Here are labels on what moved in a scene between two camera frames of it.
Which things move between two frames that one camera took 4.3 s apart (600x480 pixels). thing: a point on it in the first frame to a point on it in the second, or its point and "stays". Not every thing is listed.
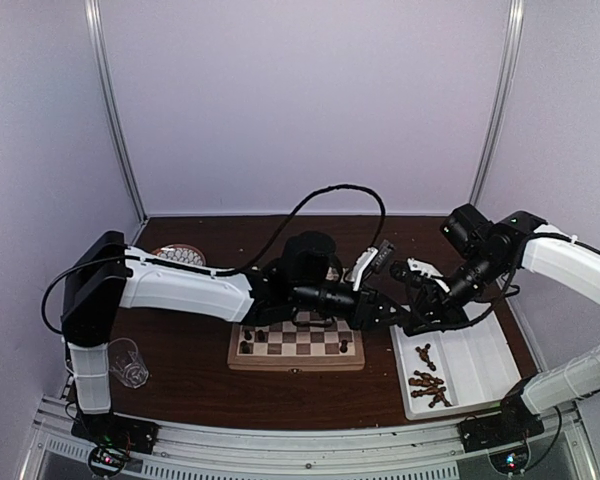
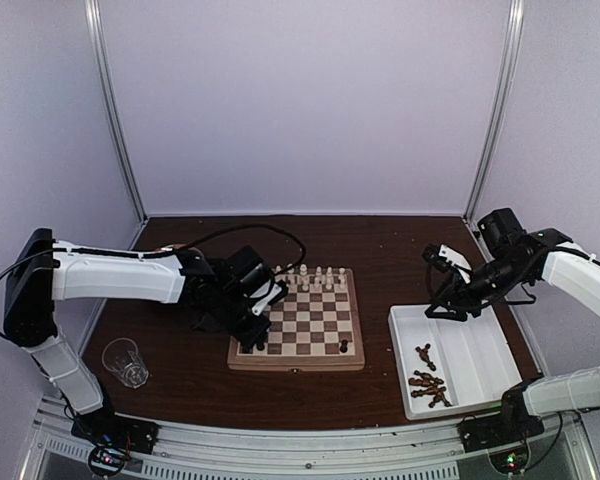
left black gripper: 367,312 to 251,336
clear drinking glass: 125,361 stays
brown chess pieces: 424,356 stays
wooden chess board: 284,346 stays
